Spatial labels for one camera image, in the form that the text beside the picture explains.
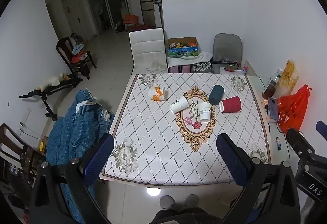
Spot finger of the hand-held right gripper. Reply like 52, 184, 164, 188
316, 120, 327, 139
286, 128, 316, 160

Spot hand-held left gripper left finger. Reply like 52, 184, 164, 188
30, 133, 114, 224

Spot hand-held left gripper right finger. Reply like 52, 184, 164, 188
216, 133, 300, 224

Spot white cup with grey label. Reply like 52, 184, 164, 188
198, 102, 211, 123

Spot red paper cup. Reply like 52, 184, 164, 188
219, 96, 242, 113

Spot dark teal paper cup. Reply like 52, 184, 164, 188
208, 85, 225, 105

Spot white cup with black print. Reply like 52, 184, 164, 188
169, 96, 189, 114

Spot orange and white paper cup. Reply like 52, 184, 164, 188
148, 86, 169, 101

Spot red plastic bag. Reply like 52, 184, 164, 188
277, 84, 312, 134

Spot blue quilted coat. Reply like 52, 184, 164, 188
46, 88, 115, 224

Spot grey slipper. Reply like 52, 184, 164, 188
184, 194, 200, 208
160, 195, 177, 212

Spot bottle with brown liquid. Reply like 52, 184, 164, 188
262, 68, 284, 101

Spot yellow tool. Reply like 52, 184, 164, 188
38, 136, 48, 151

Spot floral diamond-pattern tablecloth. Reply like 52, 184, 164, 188
101, 73, 272, 186

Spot yellow plastic bag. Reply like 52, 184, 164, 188
276, 60, 299, 98

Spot white side table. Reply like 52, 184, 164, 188
246, 74, 299, 164

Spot person's legs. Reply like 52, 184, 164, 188
149, 205, 223, 224

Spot black tripod stand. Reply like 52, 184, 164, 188
18, 73, 84, 121

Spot brown wooden chair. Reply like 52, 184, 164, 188
0, 123, 48, 189

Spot cream cloth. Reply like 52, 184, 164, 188
38, 73, 70, 91

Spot black and white patterned bag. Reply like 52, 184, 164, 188
190, 61, 212, 73

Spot black folding umbrella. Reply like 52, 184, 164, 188
212, 60, 240, 67

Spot pink bag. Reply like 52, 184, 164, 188
169, 65, 191, 74

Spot white folded cloth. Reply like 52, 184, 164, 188
167, 51, 214, 67

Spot pile of clothes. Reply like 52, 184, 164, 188
71, 33, 89, 63

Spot grey padded chair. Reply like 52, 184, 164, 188
213, 33, 243, 74

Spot dark wooden chair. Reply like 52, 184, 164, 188
56, 37, 97, 80

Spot cardboard box with blue print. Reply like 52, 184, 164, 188
167, 37, 200, 58

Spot white padded chair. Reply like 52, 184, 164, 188
129, 28, 169, 74

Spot orange box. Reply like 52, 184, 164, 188
123, 15, 140, 26

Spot wooden door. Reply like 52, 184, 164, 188
61, 0, 88, 41

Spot sliding glass door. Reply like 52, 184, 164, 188
85, 0, 130, 35

